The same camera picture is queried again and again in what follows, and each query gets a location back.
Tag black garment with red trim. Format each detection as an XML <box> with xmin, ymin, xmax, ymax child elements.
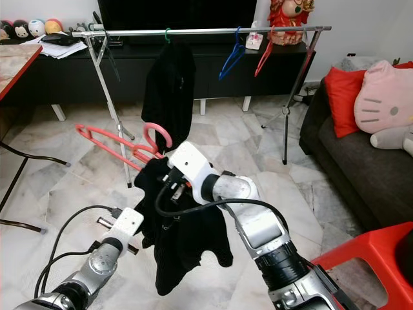
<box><xmin>141</xmin><ymin>156</ymin><xmax>234</xmax><ymax>296</ymax></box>

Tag red plastic hanger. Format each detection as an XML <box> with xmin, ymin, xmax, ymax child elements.
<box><xmin>76</xmin><ymin>121</ymin><xmax>174</xmax><ymax>172</ymax></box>
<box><xmin>255</xmin><ymin>27</ymin><xmax>278</xmax><ymax>78</ymax></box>

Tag blue plastic hanger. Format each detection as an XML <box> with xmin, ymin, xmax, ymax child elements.
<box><xmin>218</xmin><ymin>27</ymin><xmax>247</xmax><ymax>81</ymax></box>

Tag plain black garment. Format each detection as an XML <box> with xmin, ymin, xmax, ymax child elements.
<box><xmin>141</xmin><ymin>42</ymin><xmax>196</xmax><ymax>152</ymax></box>

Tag black TV console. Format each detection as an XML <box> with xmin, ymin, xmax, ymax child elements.
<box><xmin>32</xmin><ymin>37</ymin><xmax>317</xmax><ymax>120</ymax></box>

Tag silver metal clothes rack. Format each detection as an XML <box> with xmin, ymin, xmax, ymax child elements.
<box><xmin>71</xmin><ymin>25</ymin><xmax>333</xmax><ymax>188</ymax></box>

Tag white pink tissue box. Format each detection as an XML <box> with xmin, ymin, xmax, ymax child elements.
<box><xmin>245</xmin><ymin>32</ymin><xmax>263</xmax><ymax>51</ymax></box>

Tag black television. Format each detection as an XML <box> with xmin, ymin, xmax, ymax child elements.
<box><xmin>97</xmin><ymin>0</ymin><xmax>259</xmax><ymax>33</ymax></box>

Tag white papers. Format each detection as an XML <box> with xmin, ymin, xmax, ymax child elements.
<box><xmin>35</xmin><ymin>36</ymin><xmax>88</xmax><ymax>60</ymax></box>

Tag dark brown sofa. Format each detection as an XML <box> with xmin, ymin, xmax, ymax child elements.
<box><xmin>299</xmin><ymin>58</ymin><xmax>413</xmax><ymax>227</ymax></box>

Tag red cushion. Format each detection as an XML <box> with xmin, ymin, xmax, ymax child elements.
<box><xmin>324</xmin><ymin>66</ymin><xmax>367</xmax><ymax>138</ymax></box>

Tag orange round toy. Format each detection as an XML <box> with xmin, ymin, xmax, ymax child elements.
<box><xmin>45</xmin><ymin>18</ymin><xmax>63</xmax><ymax>36</ymax></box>

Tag red laughing Buddha statue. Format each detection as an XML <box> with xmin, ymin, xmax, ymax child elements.
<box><xmin>266</xmin><ymin>0</ymin><xmax>316</xmax><ymax>47</ymax></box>

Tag white round toy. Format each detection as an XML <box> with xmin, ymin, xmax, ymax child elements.
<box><xmin>28</xmin><ymin>18</ymin><xmax>46</xmax><ymax>37</ymax></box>

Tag red plastic stool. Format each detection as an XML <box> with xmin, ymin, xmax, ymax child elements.
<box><xmin>311</xmin><ymin>222</ymin><xmax>413</xmax><ymax>310</ymax></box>

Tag grey Totoro plush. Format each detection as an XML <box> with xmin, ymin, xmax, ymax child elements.
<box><xmin>371</xmin><ymin>125</ymin><xmax>413</xmax><ymax>158</ymax></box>

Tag pink cat pillow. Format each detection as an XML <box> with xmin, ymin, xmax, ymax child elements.
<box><xmin>353</xmin><ymin>59</ymin><xmax>413</xmax><ymax>134</ymax></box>

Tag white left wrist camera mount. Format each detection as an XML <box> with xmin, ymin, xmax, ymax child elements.
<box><xmin>100</xmin><ymin>207</ymin><xmax>145</xmax><ymax>254</ymax></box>

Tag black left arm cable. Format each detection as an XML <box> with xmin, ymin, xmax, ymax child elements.
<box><xmin>35</xmin><ymin>205</ymin><xmax>123</xmax><ymax>298</ymax></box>

